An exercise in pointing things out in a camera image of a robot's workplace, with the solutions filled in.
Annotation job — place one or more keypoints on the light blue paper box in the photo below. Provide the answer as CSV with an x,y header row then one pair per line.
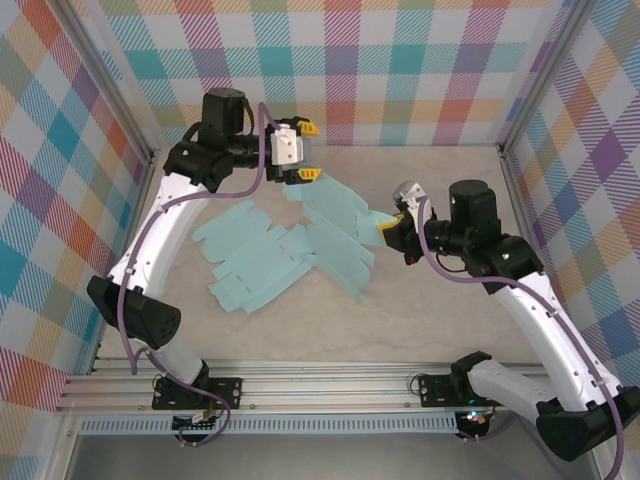
x,y
250,260
335,225

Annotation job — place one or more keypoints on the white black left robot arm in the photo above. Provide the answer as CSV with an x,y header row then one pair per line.
x,y
165,235

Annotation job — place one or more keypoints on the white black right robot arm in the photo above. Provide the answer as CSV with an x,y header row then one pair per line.
x,y
540,320

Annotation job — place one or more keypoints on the small circuit board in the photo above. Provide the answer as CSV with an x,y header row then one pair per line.
x,y
197,426
475,417

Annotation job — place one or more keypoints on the grey metal shelf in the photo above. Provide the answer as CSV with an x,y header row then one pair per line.
x,y
325,457

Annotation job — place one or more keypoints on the aluminium side rail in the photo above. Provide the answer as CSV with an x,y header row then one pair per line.
x,y
142,200
519,200

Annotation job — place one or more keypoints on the aluminium corner post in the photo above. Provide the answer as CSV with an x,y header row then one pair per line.
x,y
542,75
113,80

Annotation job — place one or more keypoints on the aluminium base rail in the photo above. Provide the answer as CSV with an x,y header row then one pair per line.
x,y
325,385

